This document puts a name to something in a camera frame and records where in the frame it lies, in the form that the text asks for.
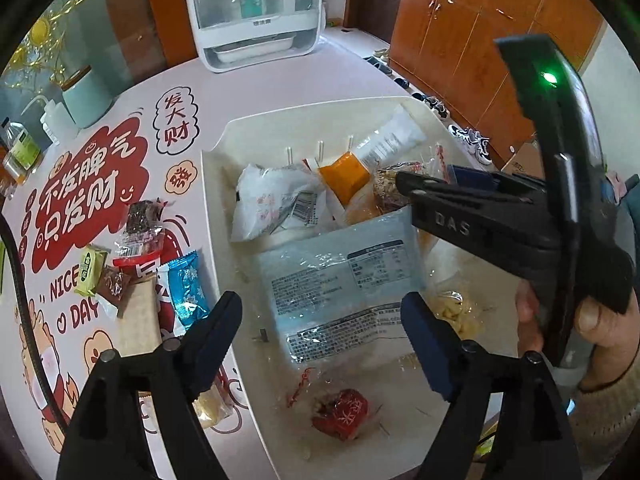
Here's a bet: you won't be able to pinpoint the light blue canister brown lid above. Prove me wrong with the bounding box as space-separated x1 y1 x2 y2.
59 67 117 129

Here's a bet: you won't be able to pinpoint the wooden wall cabinet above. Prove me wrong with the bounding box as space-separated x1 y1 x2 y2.
389 0 607 162

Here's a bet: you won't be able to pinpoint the small brown snack packet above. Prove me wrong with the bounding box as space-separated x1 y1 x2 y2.
94 265 132 319

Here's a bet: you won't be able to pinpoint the pale yellow biscuit packet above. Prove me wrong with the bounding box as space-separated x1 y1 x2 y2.
429 284 487 342

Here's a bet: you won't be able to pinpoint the white and orange snack packet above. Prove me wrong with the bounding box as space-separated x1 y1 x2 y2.
317 104 426 207

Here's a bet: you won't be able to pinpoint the person's right hand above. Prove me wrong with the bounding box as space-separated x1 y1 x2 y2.
516 280 640 390

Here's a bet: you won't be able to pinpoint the glass door with gold ornament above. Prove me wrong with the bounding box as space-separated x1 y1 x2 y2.
0 0 151 126

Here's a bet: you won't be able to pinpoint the white squeeze bottle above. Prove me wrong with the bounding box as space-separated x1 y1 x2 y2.
39 92 79 144

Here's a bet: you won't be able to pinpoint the person's right forearm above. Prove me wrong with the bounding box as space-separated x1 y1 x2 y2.
569 359 640 480

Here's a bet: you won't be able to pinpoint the blue snowflake candy packet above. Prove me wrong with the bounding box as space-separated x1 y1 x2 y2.
164 249 209 334

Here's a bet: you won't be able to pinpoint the large light blue snack bag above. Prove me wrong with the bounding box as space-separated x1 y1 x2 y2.
257 207 432 364

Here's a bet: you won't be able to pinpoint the large clear orange puff packet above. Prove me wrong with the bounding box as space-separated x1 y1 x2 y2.
344 159 441 226

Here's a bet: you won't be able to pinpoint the white plastic storage tray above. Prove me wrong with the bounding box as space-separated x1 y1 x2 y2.
200 96 526 480

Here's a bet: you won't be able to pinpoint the beige snack bar packet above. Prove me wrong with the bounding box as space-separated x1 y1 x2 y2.
117 279 162 357

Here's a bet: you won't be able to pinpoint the cardboard box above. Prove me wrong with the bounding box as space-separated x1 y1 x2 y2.
500 144 547 177

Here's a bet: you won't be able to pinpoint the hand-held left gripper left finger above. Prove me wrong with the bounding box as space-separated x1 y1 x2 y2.
59 291 244 480

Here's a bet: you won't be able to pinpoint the white countertop sterilizer cabinet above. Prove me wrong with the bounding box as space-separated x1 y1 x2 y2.
182 0 324 74

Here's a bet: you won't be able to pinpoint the red and white snack packet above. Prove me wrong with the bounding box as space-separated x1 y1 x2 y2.
154 259 177 337

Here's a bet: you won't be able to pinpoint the white sneakers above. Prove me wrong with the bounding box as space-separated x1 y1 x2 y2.
447 123 494 165

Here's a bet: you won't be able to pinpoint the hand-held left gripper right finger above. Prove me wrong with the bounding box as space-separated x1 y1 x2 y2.
401 292 583 480

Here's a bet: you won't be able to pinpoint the white crinkled snack bag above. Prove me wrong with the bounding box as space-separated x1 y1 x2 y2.
229 162 332 244

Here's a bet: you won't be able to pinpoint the small yellow-green snack packet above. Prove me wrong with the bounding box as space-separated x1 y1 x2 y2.
74 243 111 297

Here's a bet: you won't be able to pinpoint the black cable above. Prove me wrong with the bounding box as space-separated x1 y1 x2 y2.
0 217 77 428

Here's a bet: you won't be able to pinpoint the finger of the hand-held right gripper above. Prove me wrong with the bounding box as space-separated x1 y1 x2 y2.
449 165 543 186
395 170 548 206

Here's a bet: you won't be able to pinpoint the red candy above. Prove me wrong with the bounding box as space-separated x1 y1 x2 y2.
312 388 369 442

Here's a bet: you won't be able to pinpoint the glass bottle with green label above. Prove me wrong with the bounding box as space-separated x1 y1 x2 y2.
0 117 42 172

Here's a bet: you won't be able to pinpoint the small clear pale snack packet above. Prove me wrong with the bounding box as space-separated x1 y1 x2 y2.
192 379 234 429

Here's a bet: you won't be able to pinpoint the dark red snack packet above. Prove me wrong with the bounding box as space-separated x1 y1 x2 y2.
112 200 166 267

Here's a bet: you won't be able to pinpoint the dark slippers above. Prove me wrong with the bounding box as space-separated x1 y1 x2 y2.
362 48 397 74

